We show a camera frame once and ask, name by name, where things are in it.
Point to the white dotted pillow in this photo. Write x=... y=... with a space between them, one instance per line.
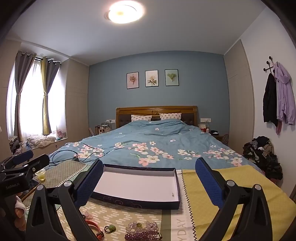
x=170 y=116
x=141 y=117

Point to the beige wardrobe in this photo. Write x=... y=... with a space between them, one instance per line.
x=238 y=97
x=76 y=99

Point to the small pink fan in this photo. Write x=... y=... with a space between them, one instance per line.
x=61 y=134

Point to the pile of bags and clothes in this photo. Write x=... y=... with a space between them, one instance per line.
x=16 y=143

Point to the person's left hand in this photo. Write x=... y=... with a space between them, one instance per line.
x=20 y=208

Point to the black jacket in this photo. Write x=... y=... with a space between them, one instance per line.
x=269 y=99

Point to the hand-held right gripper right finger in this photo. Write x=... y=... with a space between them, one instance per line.
x=208 y=183

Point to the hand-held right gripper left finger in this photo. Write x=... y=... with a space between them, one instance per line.
x=89 y=183

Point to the black wall coat rack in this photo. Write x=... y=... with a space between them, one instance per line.
x=269 y=63

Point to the white wall socket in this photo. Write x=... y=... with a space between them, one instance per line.
x=111 y=121
x=205 y=119

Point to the pile of dark clothes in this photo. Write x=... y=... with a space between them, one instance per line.
x=263 y=153

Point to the pink framed flower picture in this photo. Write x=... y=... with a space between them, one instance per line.
x=132 y=80

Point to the dark blue box tray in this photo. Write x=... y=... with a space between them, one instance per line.
x=138 y=183

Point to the round ceiling light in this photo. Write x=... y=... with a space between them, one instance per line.
x=126 y=11

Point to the green framed leaf picture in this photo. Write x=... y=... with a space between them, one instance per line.
x=171 y=77

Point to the blue floral duvet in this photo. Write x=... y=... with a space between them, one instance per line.
x=161 y=136

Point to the pile of light bedding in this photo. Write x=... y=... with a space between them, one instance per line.
x=41 y=141

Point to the white framed flower picture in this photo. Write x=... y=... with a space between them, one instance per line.
x=151 y=78

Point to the orange smartwatch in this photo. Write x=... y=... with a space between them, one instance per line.
x=93 y=224

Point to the purple jacket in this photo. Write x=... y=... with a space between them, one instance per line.
x=285 y=97

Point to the wooden headboard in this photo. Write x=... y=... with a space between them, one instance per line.
x=157 y=110

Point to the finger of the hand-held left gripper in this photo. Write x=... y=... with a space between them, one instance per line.
x=23 y=156
x=38 y=163

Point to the dark bedside table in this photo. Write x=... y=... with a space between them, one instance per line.
x=218 y=136

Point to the yellow jelly cup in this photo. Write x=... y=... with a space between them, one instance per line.
x=41 y=176

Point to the grey and yellow curtain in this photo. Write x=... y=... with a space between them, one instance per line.
x=47 y=104
x=22 y=76

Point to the yellow green patchwork cloth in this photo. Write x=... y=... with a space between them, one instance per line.
x=242 y=185

